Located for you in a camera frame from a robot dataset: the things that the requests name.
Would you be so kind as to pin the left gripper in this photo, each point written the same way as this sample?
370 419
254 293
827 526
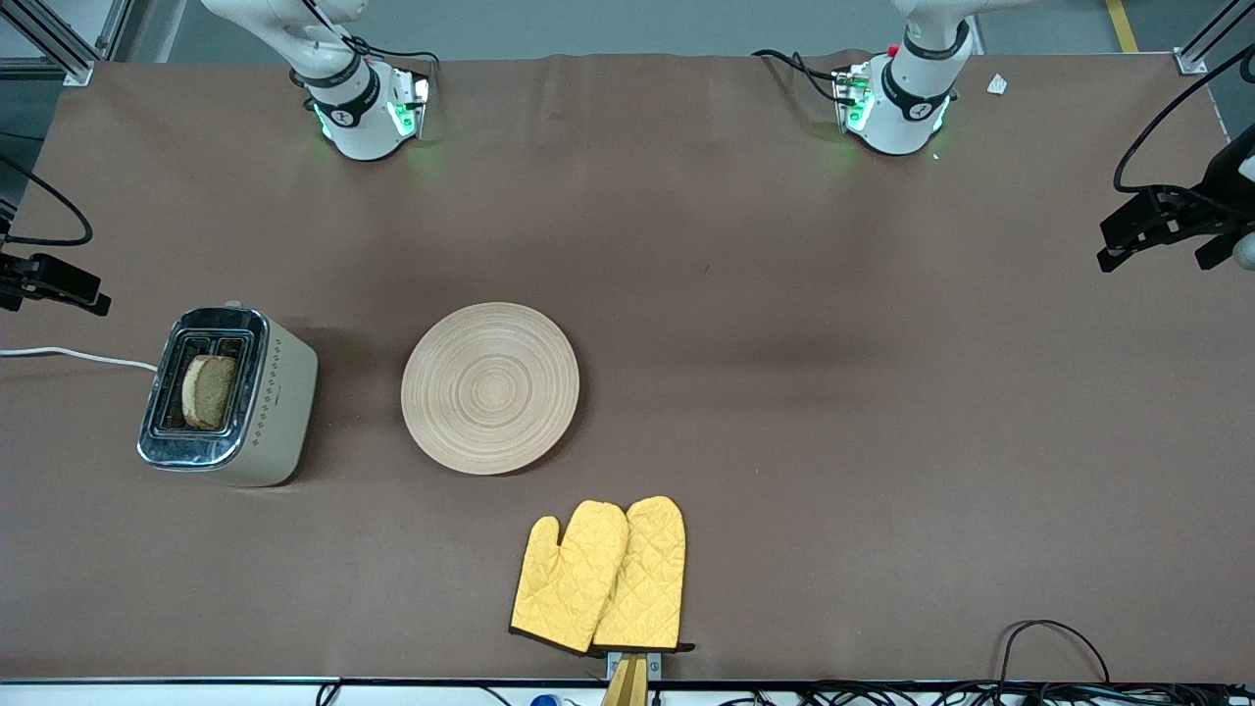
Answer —
1212 208

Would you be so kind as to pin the brown toast slice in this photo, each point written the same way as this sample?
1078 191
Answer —
209 392

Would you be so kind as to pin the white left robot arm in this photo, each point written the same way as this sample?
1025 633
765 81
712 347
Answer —
912 98

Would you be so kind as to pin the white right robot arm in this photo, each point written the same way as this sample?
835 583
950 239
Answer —
358 118

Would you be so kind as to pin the round wooden plate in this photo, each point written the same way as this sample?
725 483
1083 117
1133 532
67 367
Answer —
490 389

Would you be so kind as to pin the chrome and beige toaster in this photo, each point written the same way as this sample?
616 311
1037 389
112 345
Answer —
279 402

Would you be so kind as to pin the small white paper scrap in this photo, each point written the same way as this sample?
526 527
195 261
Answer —
997 84

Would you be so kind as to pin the brown table cover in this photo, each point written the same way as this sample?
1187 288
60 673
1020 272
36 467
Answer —
784 441

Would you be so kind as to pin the yellow quilted oven mitt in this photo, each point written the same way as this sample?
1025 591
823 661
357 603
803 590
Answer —
652 579
569 579

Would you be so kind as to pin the small blue object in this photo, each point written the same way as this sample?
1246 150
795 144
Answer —
545 700

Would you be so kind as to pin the aluminium frame post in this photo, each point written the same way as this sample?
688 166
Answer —
49 39
1206 39

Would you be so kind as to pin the wooden stick with metal bracket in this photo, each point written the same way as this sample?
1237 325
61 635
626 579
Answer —
627 681

